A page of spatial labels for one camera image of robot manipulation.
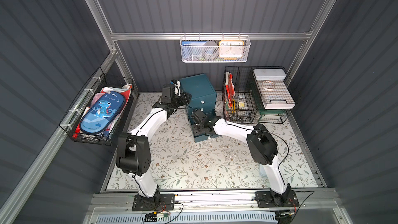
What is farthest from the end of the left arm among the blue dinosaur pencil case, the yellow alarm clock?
the yellow alarm clock

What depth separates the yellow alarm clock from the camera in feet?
2.91

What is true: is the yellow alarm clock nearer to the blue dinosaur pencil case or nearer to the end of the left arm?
the end of the left arm

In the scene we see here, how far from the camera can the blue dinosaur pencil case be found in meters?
0.62

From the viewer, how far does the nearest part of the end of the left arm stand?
2.21ft
